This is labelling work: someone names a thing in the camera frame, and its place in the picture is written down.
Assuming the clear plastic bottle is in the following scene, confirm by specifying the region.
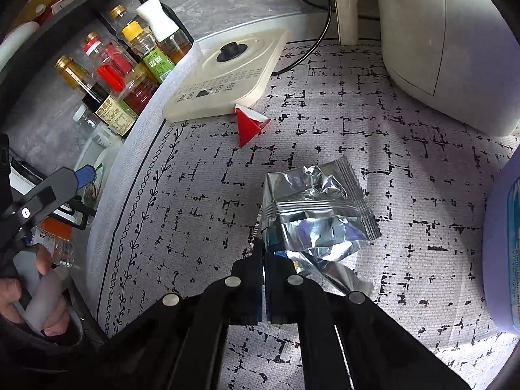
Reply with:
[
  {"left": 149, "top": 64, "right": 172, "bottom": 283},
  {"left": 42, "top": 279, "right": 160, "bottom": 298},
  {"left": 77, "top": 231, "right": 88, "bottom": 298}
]
[{"left": 32, "top": 219, "right": 78, "bottom": 269}]

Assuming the black metal shelf rack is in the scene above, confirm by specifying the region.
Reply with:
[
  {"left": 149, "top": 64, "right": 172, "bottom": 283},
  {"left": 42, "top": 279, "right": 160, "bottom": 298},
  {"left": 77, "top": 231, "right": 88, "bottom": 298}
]
[{"left": 0, "top": 0, "right": 195, "bottom": 104}]

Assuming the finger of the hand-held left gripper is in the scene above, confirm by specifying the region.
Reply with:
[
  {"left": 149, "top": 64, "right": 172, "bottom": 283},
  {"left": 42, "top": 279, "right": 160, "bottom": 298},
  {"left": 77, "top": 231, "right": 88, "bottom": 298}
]
[{"left": 0, "top": 164, "right": 97, "bottom": 248}]

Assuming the silver snack packet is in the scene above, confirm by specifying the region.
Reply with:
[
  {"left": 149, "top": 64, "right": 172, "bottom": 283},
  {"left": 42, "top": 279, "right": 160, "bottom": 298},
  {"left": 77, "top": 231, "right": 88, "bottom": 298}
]
[{"left": 254, "top": 162, "right": 381, "bottom": 297}]

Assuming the green sachet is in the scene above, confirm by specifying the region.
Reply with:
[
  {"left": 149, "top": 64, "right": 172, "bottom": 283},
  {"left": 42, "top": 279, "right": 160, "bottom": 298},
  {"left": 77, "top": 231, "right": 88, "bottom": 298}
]
[{"left": 83, "top": 162, "right": 107, "bottom": 209}]

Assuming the cream plastic stand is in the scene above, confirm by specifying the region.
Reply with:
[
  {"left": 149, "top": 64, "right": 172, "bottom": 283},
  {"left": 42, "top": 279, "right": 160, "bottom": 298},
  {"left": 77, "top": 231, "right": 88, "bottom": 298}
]
[{"left": 331, "top": 0, "right": 385, "bottom": 45}]

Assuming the red cap amber bottle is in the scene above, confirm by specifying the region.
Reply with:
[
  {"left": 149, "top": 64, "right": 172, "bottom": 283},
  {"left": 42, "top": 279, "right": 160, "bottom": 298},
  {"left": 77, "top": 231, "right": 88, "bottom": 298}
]
[{"left": 83, "top": 32, "right": 160, "bottom": 115}]

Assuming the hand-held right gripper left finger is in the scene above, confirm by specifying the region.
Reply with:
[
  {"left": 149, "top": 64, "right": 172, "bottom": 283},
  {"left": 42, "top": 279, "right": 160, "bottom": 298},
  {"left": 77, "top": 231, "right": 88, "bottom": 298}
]
[{"left": 93, "top": 238, "right": 266, "bottom": 390}]

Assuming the cream induction cooker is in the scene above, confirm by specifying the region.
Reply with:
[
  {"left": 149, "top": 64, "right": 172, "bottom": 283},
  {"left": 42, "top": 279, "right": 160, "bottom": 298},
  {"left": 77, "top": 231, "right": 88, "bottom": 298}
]
[{"left": 163, "top": 28, "right": 290, "bottom": 123}]

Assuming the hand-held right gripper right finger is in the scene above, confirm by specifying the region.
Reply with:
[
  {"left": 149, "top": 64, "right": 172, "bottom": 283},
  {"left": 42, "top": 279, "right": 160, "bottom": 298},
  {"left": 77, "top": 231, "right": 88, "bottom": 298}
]
[{"left": 265, "top": 251, "right": 473, "bottom": 390}]

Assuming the person's left forearm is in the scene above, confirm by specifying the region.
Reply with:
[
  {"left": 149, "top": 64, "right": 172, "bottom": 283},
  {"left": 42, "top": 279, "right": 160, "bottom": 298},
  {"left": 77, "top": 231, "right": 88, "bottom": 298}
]
[{"left": 0, "top": 313, "right": 104, "bottom": 390}]

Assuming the person's left hand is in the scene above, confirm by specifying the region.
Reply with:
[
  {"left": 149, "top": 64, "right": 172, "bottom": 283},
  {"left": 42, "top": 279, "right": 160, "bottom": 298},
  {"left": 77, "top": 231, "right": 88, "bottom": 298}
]
[{"left": 0, "top": 245, "right": 71, "bottom": 339}]

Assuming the small clear jar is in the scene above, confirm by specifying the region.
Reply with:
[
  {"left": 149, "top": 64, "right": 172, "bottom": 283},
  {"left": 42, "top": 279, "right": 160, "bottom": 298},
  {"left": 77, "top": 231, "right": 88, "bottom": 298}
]
[{"left": 73, "top": 103, "right": 123, "bottom": 148}]

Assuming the dark soy sauce bottle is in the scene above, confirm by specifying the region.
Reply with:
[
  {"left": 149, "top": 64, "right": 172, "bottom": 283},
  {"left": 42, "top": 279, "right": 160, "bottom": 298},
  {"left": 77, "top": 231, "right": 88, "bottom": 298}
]
[{"left": 55, "top": 55, "right": 139, "bottom": 137}]

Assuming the yellow cap green label bottle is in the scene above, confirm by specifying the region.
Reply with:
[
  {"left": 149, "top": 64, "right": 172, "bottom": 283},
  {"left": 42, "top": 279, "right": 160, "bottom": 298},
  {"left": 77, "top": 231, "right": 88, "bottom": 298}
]
[{"left": 121, "top": 20, "right": 176, "bottom": 84}]

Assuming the gold cap clear bottle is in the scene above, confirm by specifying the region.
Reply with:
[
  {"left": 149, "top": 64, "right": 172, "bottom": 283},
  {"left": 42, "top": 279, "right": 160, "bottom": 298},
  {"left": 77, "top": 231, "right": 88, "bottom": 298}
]
[{"left": 109, "top": 4, "right": 137, "bottom": 34}]

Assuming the white air fryer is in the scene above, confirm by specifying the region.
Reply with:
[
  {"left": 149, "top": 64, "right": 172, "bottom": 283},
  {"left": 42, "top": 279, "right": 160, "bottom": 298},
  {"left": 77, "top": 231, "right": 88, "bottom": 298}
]
[{"left": 371, "top": 0, "right": 520, "bottom": 138}]

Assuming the purple plastic bin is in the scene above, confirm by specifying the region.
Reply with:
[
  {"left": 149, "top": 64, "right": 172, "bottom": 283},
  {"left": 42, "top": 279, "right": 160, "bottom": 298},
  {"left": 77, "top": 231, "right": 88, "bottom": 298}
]
[{"left": 481, "top": 158, "right": 520, "bottom": 336}]

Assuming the white plastic tray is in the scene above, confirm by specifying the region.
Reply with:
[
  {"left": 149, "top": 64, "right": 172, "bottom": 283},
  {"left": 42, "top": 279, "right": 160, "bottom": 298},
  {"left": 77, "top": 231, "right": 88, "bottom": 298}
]
[{"left": 75, "top": 43, "right": 206, "bottom": 212}]

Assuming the white top oil dispenser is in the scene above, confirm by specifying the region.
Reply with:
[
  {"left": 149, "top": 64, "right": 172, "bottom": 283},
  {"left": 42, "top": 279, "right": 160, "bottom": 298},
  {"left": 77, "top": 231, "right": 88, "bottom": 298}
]
[{"left": 135, "top": 0, "right": 193, "bottom": 64}]

